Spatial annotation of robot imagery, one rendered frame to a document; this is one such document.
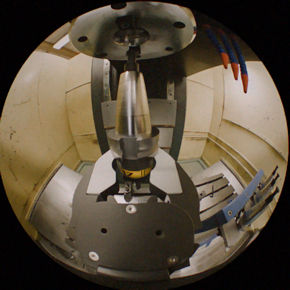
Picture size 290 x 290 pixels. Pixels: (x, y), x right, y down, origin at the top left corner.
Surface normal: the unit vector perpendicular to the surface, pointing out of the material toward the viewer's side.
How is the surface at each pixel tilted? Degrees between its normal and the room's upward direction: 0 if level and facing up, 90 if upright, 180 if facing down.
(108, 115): 90
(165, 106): 90
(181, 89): 90
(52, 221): 24
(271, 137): 90
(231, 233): 0
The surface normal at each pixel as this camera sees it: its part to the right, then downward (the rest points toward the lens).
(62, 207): 0.39, -0.81
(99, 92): 0.04, 0.48
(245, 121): -1.00, 0.03
